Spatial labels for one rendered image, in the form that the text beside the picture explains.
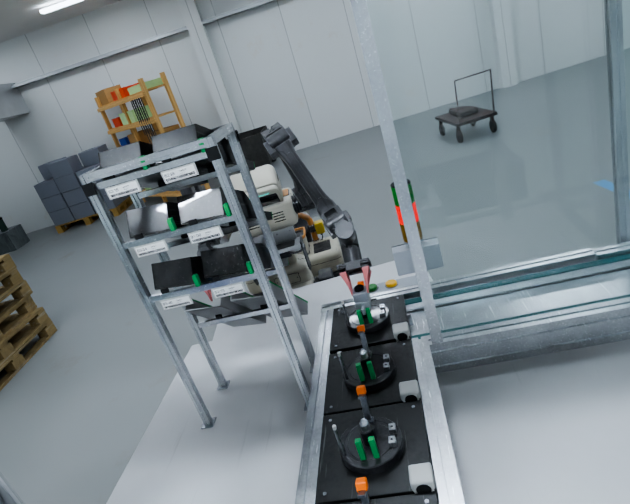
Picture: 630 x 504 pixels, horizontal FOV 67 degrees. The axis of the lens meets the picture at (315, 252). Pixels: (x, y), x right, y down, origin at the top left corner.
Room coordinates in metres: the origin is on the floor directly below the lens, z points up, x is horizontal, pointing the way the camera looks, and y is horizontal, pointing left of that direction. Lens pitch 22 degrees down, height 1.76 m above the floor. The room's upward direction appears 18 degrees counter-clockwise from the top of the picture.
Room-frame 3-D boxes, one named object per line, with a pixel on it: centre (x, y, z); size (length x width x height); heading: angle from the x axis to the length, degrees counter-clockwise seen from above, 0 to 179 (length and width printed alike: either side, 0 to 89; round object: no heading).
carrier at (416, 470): (0.78, 0.01, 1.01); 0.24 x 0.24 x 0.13; 78
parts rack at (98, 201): (1.22, 0.29, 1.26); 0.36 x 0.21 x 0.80; 78
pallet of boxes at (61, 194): (9.84, 4.06, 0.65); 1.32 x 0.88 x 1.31; 85
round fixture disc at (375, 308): (1.27, -0.09, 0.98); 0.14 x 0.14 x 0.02
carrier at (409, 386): (1.02, -0.04, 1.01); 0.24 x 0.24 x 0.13; 78
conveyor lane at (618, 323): (1.18, -0.38, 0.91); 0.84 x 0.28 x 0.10; 78
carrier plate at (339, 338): (1.27, -0.09, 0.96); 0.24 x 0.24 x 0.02; 78
